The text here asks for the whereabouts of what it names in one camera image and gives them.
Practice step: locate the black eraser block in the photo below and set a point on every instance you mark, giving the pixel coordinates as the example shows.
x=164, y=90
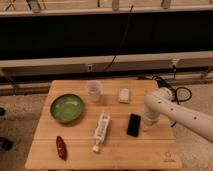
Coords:
x=133, y=125

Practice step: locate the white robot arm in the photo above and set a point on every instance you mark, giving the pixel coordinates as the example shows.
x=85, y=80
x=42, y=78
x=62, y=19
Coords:
x=160, y=102

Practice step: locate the clear plastic cup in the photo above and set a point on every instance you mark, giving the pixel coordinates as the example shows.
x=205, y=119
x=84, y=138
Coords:
x=94, y=89

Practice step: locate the white rectangular sponge block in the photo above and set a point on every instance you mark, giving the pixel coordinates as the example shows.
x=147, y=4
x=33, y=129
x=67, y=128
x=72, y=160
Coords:
x=124, y=95

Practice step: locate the white tube with cap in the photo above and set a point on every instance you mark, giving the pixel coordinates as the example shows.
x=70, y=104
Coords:
x=100, y=131

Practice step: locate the green round bowl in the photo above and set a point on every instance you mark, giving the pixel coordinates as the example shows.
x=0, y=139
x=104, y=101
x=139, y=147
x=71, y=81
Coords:
x=66, y=108

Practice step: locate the red chili pepper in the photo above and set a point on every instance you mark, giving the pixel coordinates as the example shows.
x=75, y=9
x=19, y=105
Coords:
x=61, y=148

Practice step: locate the black caster wheel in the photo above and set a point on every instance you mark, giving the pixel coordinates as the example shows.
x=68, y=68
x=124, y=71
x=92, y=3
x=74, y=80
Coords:
x=6, y=143

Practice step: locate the white wall socket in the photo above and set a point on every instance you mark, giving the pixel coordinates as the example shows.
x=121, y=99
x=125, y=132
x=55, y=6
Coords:
x=90, y=68

